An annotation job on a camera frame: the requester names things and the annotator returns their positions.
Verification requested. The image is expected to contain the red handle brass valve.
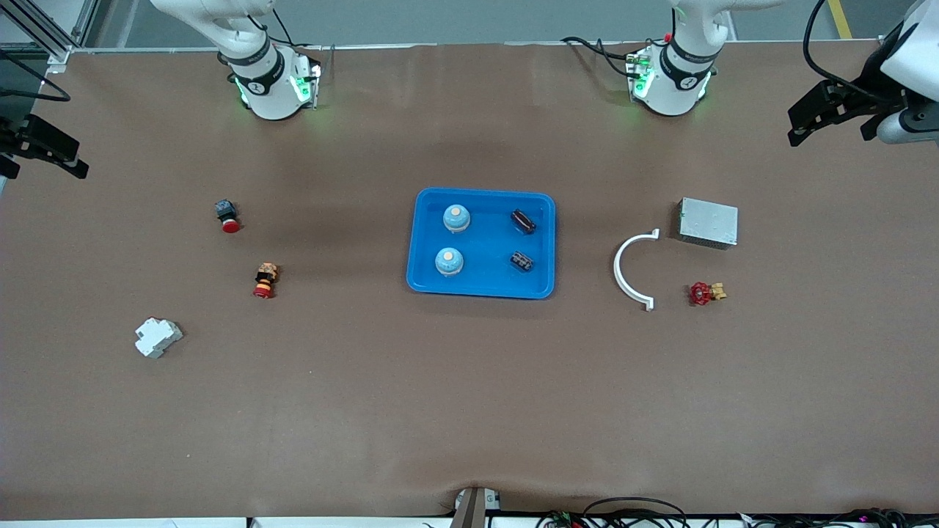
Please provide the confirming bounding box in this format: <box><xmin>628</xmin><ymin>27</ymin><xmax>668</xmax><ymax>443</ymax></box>
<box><xmin>688</xmin><ymin>281</ymin><xmax>728</xmax><ymax>307</ymax></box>

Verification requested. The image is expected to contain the blue plastic tray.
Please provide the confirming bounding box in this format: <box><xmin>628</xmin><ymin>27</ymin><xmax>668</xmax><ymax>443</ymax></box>
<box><xmin>406</xmin><ymin>188</ymin><xmax>557</xmax><ymax>300</ymax></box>

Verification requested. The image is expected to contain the black arm base cable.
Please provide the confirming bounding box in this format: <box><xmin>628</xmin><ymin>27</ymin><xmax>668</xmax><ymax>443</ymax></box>
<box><xmin>561</xmin><ymin>35</ymin><xmax>639</xmax><ymax>80</ymax></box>

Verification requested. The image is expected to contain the white curved plastic bracket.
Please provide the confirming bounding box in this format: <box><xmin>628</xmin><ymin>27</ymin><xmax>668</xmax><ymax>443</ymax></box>
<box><xmin>613</xmin><ymin>228</ymin><xmax>661</xmax><ymax>312</ymax></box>

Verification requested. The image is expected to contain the white circuit breaker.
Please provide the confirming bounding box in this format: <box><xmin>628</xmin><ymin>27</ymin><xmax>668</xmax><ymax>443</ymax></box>
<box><xmin>134</xmin><ymin>317</ymin><xmax>184</xmax><ymax>359</ymax></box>

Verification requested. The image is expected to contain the grey metal box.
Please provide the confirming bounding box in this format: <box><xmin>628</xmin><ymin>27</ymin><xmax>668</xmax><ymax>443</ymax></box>
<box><xmin>676</xmin><ymin>197</ymin><xmax>739</xmax><ymax>251</ymax></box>

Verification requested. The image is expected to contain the aluminium frame profile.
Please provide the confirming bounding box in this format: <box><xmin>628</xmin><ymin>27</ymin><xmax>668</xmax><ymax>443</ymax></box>
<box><xmin>0</xmin><ymin>0</ymin><xmax>101</xmax><ymax>74</ymax></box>

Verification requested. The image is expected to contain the black looped cable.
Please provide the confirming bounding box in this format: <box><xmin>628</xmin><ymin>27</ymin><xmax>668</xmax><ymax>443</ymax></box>
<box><xmin>583</xmin><ymin>496</ymin><xmax>688</xmax><ymax>528</ymax></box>

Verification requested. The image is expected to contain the brown table cover mat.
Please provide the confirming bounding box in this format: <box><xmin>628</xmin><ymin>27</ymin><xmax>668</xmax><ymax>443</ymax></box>
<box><xmin>0</xmin><ymin>40</ymin><xmax>939</xmax><ymax>521</ymax></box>

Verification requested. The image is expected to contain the black cable bundle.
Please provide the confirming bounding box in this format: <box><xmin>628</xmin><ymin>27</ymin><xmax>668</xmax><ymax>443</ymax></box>
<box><xmin>748</xmin><ymin>507</ymin><xmax>939</xmax><ymax>528</ymax></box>

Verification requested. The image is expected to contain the grey metal clamp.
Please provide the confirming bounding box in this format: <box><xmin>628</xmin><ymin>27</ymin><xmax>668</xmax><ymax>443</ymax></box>
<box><xmin>449</xmin><ymin>486</ymin><xmax>503</xmax><ymax>528</ymax></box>

